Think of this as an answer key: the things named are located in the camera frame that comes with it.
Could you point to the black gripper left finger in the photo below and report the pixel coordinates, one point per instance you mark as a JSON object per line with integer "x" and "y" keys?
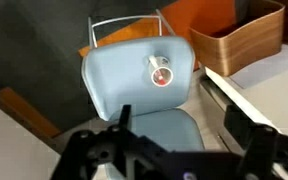
{"x": 131, "y": 155}

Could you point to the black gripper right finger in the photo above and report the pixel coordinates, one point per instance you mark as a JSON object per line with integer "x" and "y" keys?
{"x": 263, "y": 146}

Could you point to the light blue chair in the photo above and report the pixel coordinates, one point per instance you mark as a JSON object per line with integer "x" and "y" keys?
{"x": 117, "y": 74}

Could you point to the red and white marker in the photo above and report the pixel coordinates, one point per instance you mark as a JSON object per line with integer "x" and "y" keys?
{"x": 161, "y": 80}

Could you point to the white ceramic mug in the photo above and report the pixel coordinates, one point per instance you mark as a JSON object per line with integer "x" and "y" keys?
{"x": 160, "y": 66}

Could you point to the white desk with grey edge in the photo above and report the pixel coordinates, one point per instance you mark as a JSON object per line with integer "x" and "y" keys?
{"x": 260, "y": 90}

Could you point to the curved wooden bin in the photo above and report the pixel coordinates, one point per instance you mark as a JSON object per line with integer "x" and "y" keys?
{"x": 258, "y": 36}

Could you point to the orange floor panel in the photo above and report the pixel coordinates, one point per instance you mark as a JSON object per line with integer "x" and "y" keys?
{"x": 206, "y": 16}

